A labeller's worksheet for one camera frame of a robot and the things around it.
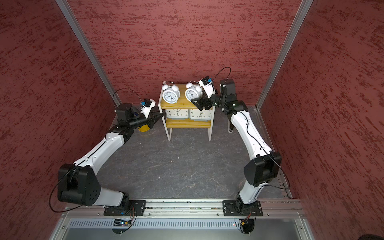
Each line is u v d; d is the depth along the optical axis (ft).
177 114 2.94
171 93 2.36
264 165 1.43
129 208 2.38
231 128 3.38
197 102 2.37
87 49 2.81
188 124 3.01
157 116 2.52
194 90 2.35
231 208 2.43
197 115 2.94
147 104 2.19
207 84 2.08
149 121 2.31
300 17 2.43
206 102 2.16
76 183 1.38
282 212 2.48
